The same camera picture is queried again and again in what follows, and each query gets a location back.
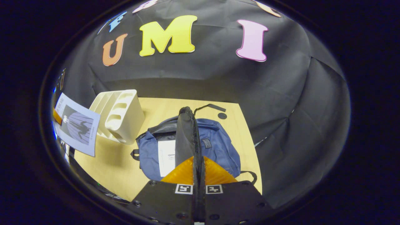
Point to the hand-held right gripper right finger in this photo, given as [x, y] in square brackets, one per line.
[231, 203]

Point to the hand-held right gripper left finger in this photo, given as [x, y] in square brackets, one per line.
[165, 203]

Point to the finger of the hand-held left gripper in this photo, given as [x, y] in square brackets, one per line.
[57, 116]

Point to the lavender book with dark figure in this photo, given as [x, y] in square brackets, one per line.
[78, 125]

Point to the lavender cover book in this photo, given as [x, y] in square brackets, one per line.
[167, 159]

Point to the blue schoolbag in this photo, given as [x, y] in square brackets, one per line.
[218, 150]

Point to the white bookshelf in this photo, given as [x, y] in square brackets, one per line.
[125, 115]

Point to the black backdrop cloth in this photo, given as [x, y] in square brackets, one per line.
[203, 78]

